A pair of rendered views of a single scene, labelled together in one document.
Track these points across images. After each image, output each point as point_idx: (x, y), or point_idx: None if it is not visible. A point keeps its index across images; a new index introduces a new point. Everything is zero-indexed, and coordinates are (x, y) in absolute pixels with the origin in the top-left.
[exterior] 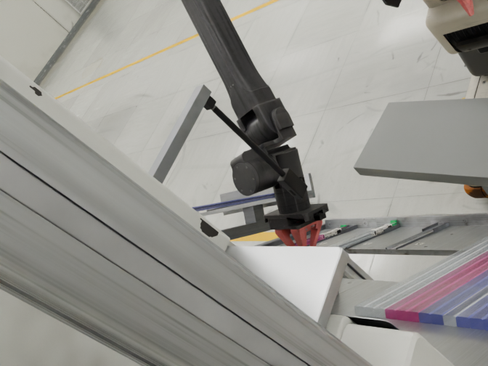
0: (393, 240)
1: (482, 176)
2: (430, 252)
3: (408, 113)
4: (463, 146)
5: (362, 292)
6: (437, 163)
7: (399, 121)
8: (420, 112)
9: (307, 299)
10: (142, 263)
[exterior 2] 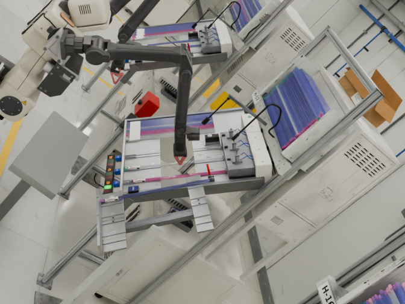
0: (147, 159)
1: (79, 154)
2: (160, 146)
3: (28, 159)
4: (61, 151)
5: (201, 139)
6: (67, 162)
7: (32, 164)
8: (30, 155)
9: (261, 89)
10: None
